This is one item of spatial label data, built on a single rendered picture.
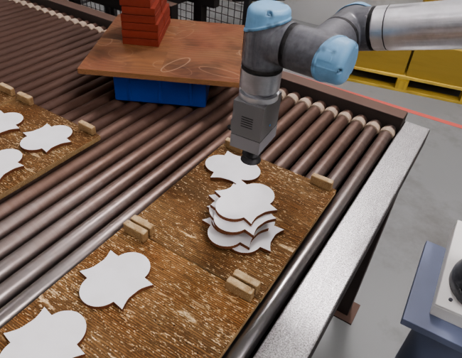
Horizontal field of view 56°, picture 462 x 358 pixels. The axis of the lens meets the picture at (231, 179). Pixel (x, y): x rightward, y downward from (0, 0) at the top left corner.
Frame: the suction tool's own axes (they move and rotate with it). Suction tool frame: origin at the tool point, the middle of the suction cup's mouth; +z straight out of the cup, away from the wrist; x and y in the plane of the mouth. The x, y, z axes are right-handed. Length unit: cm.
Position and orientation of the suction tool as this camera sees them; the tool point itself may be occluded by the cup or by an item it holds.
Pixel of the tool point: (250, 159)
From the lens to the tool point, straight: 92.4
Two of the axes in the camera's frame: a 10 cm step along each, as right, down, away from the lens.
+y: -4.7, 5.3, -7.0
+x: 8.8, 3.5, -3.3
